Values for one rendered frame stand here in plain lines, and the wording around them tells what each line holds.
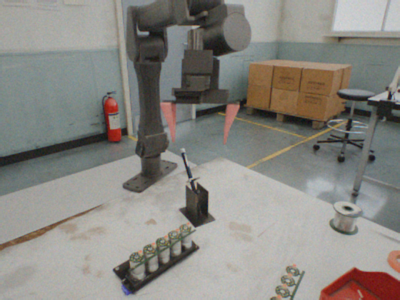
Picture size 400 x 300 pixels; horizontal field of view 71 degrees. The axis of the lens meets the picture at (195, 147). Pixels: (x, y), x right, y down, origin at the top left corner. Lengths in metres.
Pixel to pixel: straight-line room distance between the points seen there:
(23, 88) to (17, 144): 0.54
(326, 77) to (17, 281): 3.58
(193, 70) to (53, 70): 2.72
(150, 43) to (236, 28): 0.32
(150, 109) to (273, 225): 0.43
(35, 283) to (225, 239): 0.37
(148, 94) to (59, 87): 2.41
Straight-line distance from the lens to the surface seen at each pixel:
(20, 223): 0.80
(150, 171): 0.86
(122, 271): 0.58
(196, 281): 0.57
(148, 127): 0.78
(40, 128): 3.16
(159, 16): 0.64
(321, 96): 3.83
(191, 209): 0.69
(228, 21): 0.47
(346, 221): 0.73
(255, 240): 0.66
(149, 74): 0.75
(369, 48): 4.78
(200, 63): 0.44
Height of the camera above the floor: 1.17
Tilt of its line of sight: 23 degrees down
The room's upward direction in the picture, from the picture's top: straight up
